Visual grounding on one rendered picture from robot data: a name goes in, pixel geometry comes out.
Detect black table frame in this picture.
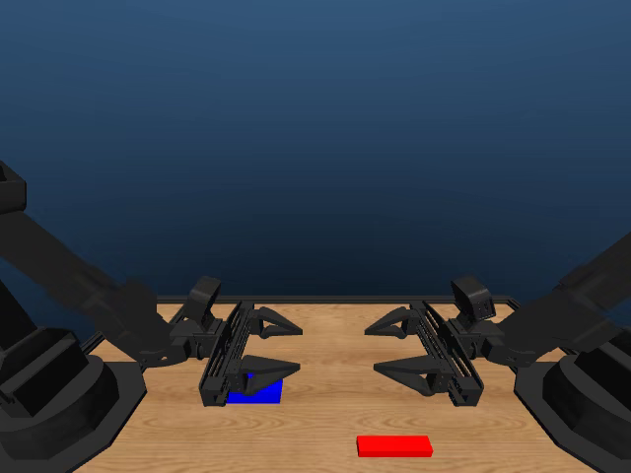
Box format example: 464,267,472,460
78,294,581,357

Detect thin red peg bar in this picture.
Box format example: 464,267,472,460
356,435,435,459

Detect blue hollow socket block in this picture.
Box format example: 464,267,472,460
225,372,285,406

